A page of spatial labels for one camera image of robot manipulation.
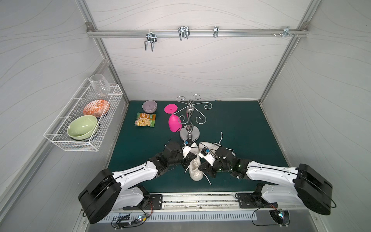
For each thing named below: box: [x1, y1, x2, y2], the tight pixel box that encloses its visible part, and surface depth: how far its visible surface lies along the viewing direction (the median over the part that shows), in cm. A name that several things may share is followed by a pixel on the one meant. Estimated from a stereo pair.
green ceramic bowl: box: [67, 115, 98, 141], surface depth 62 cm
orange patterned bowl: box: [83, 99, 111, 118], surface depth 72 cm
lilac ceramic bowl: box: [142, 100, 158, 114], surface depth 113 cm
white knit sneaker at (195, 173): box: [188, 143, 204, 182], surface depth 81 cm
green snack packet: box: [134, 112, 157, 128], surface depth 109 cm
